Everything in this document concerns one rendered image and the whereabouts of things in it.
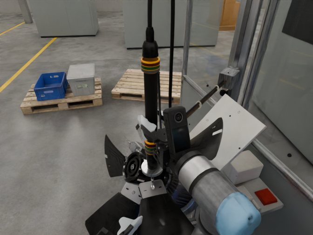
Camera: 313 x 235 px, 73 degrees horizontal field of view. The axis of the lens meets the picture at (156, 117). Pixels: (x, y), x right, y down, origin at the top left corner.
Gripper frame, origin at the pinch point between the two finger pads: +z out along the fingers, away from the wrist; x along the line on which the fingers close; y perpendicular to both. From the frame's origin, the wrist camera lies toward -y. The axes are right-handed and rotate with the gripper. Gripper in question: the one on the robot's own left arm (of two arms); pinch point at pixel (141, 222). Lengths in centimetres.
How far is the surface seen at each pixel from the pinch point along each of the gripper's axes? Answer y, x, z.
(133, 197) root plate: 12.7, 7.0, 9.4
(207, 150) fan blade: -13.3, -21.8, 17.6
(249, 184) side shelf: -20, 34, 63
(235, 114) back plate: -11, -14, 53
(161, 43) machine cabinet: 315, 69, 475
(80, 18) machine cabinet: 590, -2, 435
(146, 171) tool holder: 2.7, -13.2, 8.6
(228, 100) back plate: -6, -17, 59
